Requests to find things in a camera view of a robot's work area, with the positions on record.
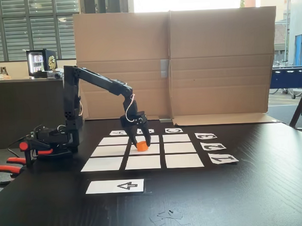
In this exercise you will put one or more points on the round orange token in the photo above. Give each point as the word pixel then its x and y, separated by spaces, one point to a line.
pixel 142 147

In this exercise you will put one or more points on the white nine-square grid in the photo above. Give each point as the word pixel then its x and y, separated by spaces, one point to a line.
pixel 177 148

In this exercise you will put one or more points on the paper sheet letter B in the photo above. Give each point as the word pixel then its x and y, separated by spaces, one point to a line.
pixel 151 131

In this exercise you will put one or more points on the paper sheet letter A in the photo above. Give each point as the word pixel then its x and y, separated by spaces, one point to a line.
pixel 115 133

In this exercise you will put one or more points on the grey tape strip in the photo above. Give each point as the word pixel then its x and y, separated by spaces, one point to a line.
pixel 165 119
pixel 164 68

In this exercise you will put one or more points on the paper sheet letter C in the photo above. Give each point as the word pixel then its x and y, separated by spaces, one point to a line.
pixel 174 130

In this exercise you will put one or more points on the white arrow paper sheet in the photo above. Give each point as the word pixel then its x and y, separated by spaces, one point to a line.
pixel 106 187

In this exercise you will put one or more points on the paper sheet number 3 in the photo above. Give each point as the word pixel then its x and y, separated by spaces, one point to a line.
pixel 206 136

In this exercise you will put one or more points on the paper sheet number 2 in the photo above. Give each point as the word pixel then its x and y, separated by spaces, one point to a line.
pixel 213 146

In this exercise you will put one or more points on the paper sheet number 1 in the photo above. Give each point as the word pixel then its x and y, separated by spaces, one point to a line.
pixel 223 158

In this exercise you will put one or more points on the clear tape scraps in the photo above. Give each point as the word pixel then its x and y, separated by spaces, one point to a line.
pixel 168 217

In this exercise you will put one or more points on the small silver device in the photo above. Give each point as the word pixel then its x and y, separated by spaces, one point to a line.
pixel 56 75

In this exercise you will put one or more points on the brown cardboard screen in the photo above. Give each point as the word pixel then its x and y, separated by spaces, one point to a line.
pixel 214 65

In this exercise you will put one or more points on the black clamp with red knob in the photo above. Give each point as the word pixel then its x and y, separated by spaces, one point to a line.
pixel 28 153

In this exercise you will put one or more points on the black mini fridge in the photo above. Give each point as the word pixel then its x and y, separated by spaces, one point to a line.
pixel 42 64

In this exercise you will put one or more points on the dark wooden counter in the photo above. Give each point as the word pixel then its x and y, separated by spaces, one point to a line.
pixel 15 111

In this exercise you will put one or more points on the orange white box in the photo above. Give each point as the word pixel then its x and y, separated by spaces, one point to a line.
pixel 1 77

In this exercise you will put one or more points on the blue foosball table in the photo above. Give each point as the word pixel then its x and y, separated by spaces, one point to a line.
pixel 287 77

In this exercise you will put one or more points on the black stand leg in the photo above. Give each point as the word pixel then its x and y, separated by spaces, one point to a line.
pixel 301 104

